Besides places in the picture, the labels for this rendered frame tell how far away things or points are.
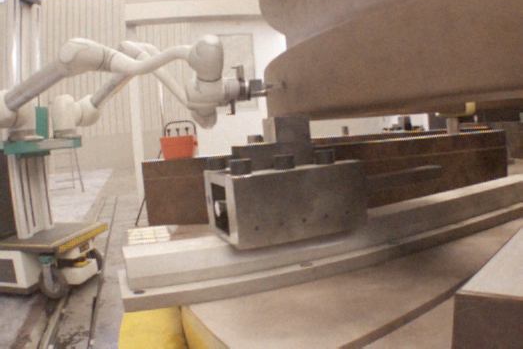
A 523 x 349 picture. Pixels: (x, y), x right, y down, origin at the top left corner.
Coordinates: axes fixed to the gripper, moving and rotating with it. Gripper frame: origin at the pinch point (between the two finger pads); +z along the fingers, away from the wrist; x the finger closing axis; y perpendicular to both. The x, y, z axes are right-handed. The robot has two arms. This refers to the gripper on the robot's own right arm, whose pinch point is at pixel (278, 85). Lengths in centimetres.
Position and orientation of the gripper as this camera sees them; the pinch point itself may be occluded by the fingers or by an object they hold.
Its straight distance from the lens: 189.2
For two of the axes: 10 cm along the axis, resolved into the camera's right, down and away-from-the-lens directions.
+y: 0.9, 10.0, 0.3
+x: 2.4, 0.1, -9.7
